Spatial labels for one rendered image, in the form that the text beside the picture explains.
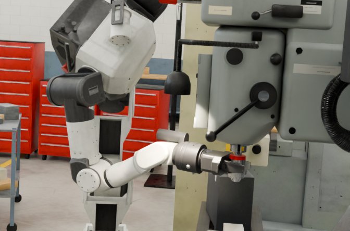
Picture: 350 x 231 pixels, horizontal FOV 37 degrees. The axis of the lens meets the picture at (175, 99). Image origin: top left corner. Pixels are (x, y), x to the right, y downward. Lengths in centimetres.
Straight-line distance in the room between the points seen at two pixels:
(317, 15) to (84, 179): 85
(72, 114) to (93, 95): 9
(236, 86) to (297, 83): 16
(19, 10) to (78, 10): 961
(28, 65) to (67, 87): 490
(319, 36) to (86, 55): 73
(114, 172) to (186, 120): 164
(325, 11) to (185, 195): 217
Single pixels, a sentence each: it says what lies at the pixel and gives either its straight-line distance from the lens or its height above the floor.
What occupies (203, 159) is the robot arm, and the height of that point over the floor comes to 125.
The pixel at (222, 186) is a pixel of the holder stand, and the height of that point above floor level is 111.
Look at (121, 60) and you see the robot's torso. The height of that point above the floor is 151.
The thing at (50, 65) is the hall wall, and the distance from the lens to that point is 1110.
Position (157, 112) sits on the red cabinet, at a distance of 603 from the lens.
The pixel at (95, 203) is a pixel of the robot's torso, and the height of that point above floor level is 92.
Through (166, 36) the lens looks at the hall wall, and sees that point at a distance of 1054.
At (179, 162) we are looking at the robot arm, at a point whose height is 123.
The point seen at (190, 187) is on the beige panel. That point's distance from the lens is 332.
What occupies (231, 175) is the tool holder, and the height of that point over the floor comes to 121.
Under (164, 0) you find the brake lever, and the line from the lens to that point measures 157.
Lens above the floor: 158
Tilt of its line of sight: 7 degrees down
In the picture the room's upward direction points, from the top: 3 degrees clockwise
